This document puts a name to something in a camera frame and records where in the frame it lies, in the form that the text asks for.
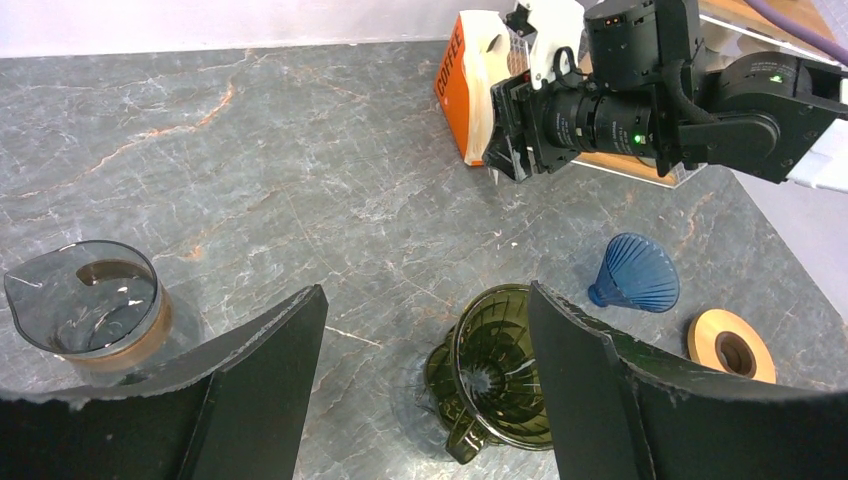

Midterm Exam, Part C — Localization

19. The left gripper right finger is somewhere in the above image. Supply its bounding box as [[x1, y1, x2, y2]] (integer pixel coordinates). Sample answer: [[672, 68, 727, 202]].
[[528, 282, 847, 479]]

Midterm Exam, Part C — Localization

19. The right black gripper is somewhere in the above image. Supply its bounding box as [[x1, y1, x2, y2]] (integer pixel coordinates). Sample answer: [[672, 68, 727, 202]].
[[482, 70, 549, 183]]

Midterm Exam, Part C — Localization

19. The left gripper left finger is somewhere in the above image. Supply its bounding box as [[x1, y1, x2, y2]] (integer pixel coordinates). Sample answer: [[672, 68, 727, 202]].
[[1, 285, 328, 479]]

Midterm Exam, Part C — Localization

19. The dark green glass dripper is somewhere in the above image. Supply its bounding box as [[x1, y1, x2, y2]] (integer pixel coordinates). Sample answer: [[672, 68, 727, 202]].
[[424, 284, 553, 465]]

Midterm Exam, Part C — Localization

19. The blue ribbed cone dripper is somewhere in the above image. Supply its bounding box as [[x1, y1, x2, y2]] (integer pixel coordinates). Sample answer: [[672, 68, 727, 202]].
[[587, 232, 681, 313]]

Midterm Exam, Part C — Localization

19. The wooden ring dripper holder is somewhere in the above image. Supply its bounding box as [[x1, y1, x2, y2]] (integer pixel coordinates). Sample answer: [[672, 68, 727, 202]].
[[686, 309, 777, 384]]

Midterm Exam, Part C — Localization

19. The white wire wooden shelf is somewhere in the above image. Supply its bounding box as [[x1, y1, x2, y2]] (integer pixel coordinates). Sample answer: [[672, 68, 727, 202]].
[[503, 0, 848, 191]]

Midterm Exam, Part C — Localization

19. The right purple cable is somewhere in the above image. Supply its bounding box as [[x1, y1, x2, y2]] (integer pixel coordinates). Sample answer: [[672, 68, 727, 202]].
[[741, 0, 848, 68]]

